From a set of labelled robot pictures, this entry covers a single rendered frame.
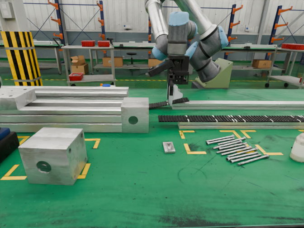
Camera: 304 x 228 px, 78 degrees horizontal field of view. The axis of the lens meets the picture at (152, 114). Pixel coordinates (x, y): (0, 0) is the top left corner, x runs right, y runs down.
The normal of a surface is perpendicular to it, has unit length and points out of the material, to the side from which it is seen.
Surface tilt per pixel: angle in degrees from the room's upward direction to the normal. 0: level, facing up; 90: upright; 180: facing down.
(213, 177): 0
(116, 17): 90
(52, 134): 0
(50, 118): 90
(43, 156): 90
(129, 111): 90
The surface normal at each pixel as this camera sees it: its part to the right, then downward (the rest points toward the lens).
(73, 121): 0.03, 0.39
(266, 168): 0.02, -0.92
